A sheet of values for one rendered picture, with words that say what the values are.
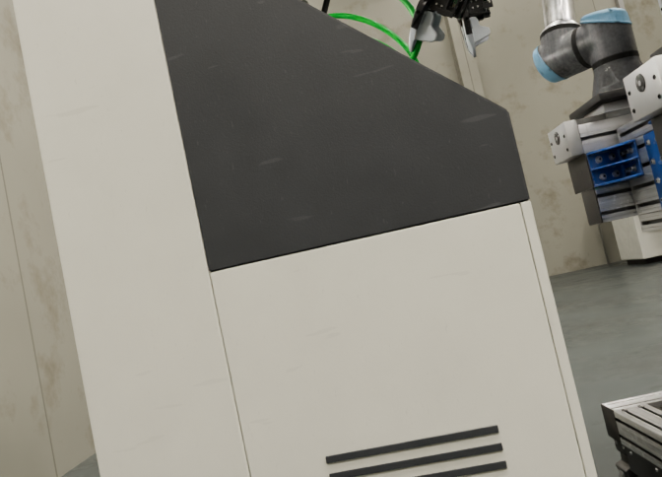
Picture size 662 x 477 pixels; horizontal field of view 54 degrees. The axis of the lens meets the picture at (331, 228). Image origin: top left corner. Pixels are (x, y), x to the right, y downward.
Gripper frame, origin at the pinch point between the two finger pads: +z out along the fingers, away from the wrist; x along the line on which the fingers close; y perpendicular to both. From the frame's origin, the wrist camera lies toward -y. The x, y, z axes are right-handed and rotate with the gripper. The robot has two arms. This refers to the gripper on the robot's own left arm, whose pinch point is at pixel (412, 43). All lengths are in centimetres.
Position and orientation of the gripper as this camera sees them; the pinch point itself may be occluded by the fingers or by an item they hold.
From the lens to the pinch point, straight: 148.4
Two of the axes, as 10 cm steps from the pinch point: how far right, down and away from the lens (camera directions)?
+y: 8.1, 4.9, -3.2
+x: 4.9, -2.7, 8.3
